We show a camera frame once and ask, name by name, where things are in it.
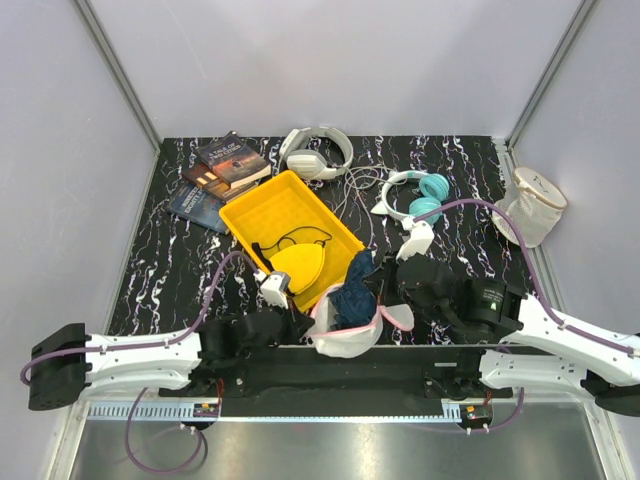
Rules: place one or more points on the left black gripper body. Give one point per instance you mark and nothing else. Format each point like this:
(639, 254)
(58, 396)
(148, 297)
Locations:
(289, 332)

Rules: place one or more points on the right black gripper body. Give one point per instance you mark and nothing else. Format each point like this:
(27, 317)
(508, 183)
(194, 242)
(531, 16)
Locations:
(440, 316)

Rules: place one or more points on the white pink mesh laundry bag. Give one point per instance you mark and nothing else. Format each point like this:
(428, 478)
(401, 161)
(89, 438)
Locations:
(352, 342)

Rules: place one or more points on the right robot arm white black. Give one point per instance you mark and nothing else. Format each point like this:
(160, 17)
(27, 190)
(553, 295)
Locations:
(521, 340)

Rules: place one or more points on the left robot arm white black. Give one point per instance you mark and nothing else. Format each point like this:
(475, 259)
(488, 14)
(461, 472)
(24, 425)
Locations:
(71, 364)

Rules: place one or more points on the white mesh cylinder laundry bag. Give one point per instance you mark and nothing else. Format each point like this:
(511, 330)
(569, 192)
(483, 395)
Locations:
(533, 204)

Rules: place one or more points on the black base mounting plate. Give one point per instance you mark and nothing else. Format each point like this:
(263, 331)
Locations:
(400, 376)

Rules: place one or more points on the teal white cat-ear headphones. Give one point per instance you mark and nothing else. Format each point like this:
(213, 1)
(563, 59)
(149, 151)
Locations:
(433, 189)

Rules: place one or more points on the yellow plastic tray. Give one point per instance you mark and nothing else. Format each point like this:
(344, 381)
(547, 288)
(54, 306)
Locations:
(285, 206)

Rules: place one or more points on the blue bottom book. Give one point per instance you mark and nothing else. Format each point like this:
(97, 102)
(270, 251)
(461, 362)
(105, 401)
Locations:
(193, 204)

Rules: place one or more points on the dark brown middle book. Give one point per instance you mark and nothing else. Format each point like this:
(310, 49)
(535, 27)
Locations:
(200, 176)

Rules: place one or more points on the Tale of Two Cities book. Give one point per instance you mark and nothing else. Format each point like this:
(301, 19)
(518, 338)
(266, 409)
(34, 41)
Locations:
(233, 162)

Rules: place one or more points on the white over-ear headphones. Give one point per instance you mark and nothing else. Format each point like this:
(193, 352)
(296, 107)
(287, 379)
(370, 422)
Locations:
(309, 164)

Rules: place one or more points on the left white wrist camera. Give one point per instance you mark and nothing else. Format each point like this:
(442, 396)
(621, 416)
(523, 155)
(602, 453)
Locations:
(274, 287)

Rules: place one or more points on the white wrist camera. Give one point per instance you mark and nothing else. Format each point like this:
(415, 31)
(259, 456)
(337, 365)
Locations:
(418, 242)
(274, 287)

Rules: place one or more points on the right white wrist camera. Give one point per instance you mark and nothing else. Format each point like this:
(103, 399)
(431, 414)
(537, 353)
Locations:
(418, 242)

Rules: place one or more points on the aluminium slotted front rail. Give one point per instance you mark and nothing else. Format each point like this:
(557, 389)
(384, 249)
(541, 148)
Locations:
(201, 413)

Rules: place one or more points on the right aluminium frame post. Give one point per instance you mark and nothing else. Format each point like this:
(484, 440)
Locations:
(578, 21)

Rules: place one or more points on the aluminium frame post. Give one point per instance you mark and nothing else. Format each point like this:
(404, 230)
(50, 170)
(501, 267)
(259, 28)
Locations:
(578, 21)
(99, 37)

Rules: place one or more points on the left aluminium frame post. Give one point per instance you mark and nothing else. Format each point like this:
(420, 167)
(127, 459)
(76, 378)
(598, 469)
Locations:
(99, 37)

